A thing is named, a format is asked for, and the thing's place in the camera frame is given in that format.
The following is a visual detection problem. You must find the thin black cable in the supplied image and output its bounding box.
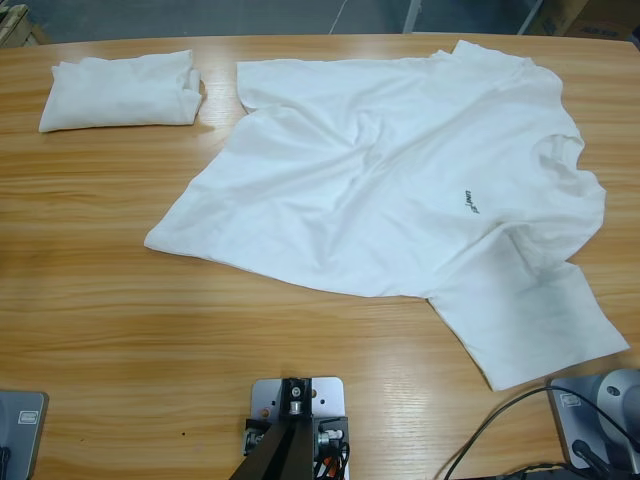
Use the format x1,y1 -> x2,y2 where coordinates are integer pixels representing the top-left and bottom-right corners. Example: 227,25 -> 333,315
499,463 -> 576,480

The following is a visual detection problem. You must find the white mounting block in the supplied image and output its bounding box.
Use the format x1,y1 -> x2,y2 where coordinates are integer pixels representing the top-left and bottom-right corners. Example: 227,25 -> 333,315
249,377 -> 350,480

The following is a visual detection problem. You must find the wooden pallet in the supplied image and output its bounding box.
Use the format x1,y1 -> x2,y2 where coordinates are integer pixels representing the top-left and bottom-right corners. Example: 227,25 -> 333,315
0,2 -> 51,49

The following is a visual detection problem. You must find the white T-shirt with black print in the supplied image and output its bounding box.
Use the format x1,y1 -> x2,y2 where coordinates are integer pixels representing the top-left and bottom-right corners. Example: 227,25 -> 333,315
143,39 -> 630,393

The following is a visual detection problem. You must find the cardboard box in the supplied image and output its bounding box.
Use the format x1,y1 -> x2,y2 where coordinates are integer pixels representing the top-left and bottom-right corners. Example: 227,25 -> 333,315
542,0 -> 640,39

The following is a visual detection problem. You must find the long black cable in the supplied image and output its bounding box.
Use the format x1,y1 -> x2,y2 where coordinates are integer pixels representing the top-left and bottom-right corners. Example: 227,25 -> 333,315
444,384 -> 640,479

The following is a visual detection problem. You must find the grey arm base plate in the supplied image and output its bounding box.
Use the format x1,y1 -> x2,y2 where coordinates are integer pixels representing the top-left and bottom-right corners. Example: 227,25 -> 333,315
547,368 -> 640,474
0,389 -> 50,480

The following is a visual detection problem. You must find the white metal leg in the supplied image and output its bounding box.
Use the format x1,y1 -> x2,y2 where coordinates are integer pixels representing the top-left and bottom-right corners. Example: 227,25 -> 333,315
516,0 -> 545,35
402,0 -> 426,34

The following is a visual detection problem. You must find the folded white T-shirt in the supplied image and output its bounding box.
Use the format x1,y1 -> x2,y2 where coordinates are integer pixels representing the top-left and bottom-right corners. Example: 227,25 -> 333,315
38,48 -> 206,134

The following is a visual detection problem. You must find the dark camera post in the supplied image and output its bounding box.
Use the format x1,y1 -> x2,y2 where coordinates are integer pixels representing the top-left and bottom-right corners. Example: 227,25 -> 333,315
232,378 -> 315,480

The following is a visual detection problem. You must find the white cord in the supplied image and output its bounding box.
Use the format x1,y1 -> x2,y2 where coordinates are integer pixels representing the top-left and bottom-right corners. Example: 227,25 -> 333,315
329,0 -> 351,32

